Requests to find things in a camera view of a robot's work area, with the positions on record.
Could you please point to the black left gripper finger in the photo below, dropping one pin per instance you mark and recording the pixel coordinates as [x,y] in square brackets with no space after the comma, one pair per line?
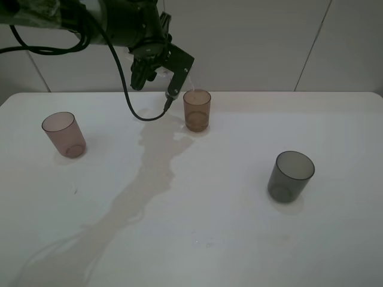
[142,70]

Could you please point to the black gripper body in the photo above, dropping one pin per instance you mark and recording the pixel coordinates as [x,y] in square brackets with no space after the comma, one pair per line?
[147,35]

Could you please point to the clear plastic water bottle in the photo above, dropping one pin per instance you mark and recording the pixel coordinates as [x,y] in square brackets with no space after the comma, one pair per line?
[160,70]

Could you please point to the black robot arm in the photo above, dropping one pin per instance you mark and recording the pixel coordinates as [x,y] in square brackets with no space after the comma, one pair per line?
[93,22]

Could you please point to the orange translucent plastic cup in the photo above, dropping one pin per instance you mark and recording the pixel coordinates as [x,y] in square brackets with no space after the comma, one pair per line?
[197,109]

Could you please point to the pink translucent plastic cup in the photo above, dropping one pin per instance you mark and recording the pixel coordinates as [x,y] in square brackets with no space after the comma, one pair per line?
[63,131]

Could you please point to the grey translucent plastic cup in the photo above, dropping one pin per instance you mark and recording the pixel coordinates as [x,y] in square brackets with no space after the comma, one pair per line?
[291,173]

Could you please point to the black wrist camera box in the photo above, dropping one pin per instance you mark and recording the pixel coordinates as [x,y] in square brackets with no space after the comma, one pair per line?
[179,63]

